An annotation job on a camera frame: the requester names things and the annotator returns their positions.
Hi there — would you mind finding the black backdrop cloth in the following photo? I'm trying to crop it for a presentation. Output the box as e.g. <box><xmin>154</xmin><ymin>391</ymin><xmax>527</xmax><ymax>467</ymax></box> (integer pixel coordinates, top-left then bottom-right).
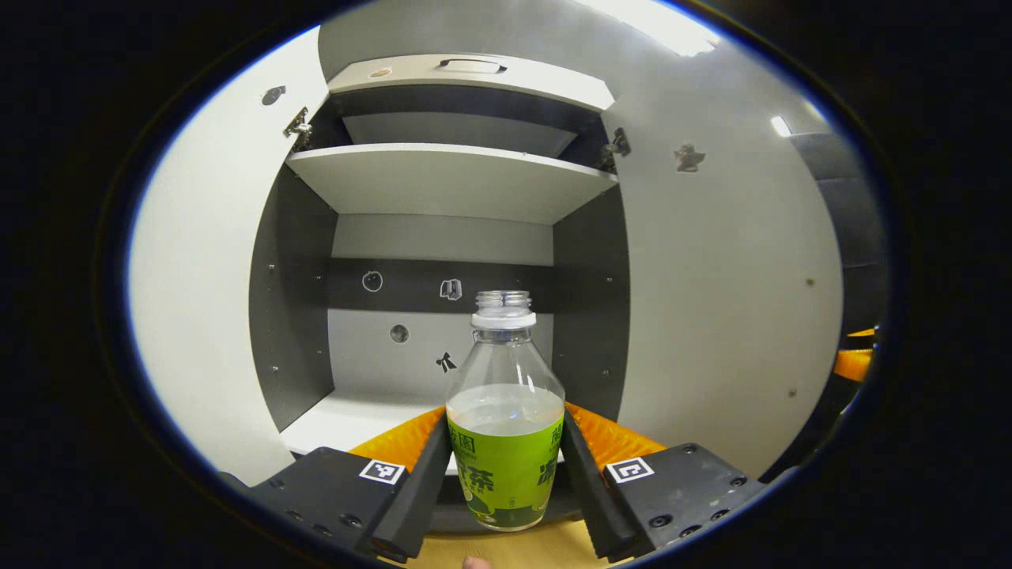
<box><xmin>759</xmin><ymin>130</ymin><xmax>890</xmax><ymax>483</ymax></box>

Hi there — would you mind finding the clear bottle with green label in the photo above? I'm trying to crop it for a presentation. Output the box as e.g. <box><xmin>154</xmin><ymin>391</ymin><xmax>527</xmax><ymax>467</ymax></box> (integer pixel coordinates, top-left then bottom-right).
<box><xmin>445</xmin><ymin>290</ymin><xmax>566</xmax><ymax>532</ymax></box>

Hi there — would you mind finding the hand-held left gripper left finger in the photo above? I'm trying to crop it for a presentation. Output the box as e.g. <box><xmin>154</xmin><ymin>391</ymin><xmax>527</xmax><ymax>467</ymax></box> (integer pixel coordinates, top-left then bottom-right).
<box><xmin>220</xmin><ymin>405</ymin><xmax>455</xmax><ymax>564</ymax></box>

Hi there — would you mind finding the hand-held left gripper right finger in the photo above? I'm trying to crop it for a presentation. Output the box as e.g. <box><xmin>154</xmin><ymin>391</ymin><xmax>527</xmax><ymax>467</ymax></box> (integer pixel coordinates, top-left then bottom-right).
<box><xmin>558</xmin><ymin>401</ymin><xmax>769</xmax><ymax>564</ymax></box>

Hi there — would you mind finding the white and grey cabinet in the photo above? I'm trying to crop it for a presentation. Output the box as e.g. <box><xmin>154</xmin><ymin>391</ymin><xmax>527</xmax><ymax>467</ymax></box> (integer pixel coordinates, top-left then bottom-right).
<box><xmin>249</xmin><ymin>51</ymin><xmax>633</xmax><ymax>534</ymax></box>

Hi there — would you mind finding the white cabinet door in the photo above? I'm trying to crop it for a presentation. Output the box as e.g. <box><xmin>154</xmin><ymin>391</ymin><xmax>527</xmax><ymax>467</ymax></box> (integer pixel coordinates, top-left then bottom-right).
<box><xmin>601</xmin><ymin>47</ymin><xmax>844</xmax><ymax>480</ymax></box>
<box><xmin>126</xmin><ymin>28</ymin><xmax>330</xmax><ymax>487</ymax></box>

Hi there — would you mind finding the long ceiling light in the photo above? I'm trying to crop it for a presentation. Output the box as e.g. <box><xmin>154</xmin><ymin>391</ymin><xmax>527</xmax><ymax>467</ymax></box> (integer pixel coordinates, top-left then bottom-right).
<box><xmin>577</xmin><ymin>0</ymin><xmax>720</xmax><ymax>58</ymax></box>

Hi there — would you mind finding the white cabinet shelf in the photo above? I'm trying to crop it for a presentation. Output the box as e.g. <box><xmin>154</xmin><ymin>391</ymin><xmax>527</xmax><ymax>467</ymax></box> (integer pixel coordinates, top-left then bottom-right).
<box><xmin>285</xmin><ymin>142</ymin><xmax>619</xmax><ymax>226</ymax></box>
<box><xmin>281</xmin><ymin>391</ymin><xmax>448</xmax><ymax>475</ymax></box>

